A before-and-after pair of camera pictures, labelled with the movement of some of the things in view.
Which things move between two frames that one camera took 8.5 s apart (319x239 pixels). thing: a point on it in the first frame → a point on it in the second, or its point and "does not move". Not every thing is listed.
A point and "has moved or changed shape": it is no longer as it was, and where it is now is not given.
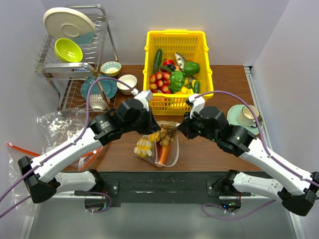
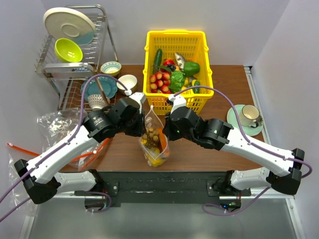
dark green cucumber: (158, 57) does not move
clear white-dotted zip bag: (161, 148) has moved or changed shape
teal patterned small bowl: (110, 68) does not move
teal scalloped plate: (106, 87) does not move
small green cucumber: (196, 88) does not move
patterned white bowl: (97, 102) does not move
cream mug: (245, 118) does not move
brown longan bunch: (166, 134) has moved or changed shape
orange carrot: (162, 151) → (162, 140)
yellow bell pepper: (143, 148) → (157, 162)
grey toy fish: (180, 60) does not move
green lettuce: (177, 78) does not move
